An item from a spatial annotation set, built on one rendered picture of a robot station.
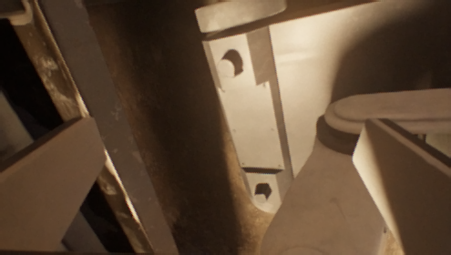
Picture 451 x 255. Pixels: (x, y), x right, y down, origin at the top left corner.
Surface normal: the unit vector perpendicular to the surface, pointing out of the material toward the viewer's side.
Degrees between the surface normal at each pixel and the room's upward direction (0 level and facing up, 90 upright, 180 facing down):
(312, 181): 90
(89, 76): 90
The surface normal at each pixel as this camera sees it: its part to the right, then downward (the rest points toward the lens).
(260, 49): 0.36, 0.35
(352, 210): -0.26, -0.85
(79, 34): 0.92, 0.11
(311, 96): -0.38, 0.52
